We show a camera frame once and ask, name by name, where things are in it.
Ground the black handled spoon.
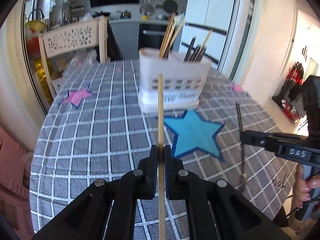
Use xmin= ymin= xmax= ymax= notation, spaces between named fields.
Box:
xmin=235 ymin=102 xmax=247 ymax=193
xmin=196 ymin=47 xmax=206 ymax=62

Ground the wooden chopstick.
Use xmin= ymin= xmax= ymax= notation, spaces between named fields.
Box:
xmin=163 ymin=18 xmax=185 ymax=59
xmin=194 ymin=29 xmax=213 ymax=62
xmin=159 ymin=12 xmax=175 ymax=59
xmin=158 ymin=74 xmax=165 ymax=240

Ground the black handled utensil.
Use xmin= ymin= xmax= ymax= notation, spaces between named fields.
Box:
xmin=189 ymin=45 xmax=201 ymax=62

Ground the black handled fork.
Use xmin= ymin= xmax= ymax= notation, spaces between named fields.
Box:
xmin=184 ymin=37 xmax=196 ymax=62

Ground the person's right hand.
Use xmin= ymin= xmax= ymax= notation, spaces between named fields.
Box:
xmin=292 ymin=164 xmax=320 ymax=208

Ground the white utensil holder caddy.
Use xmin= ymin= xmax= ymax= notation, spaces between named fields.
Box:
xmin=138 ymin=48 xmax=212 ymax=113

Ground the grey checked tablecloth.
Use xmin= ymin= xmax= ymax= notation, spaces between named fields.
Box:
xmin=29 ymin=60 xmax=296 ymax=231

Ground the pink box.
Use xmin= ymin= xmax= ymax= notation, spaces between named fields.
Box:
xmin=1 ymin=128 xmax=34 ymax=239

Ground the white refrigerator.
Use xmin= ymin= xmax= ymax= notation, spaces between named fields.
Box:
xmin=179 ymin=0 xmax=235 ymax=69

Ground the black built-in oven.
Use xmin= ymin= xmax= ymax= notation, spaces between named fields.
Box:
xmin=138 ymin=23 xmax=167 ymax=49

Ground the white perforated storage cart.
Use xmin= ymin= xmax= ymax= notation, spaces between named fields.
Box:
xmin=38 ymin=16 xmax=110 ymax=98

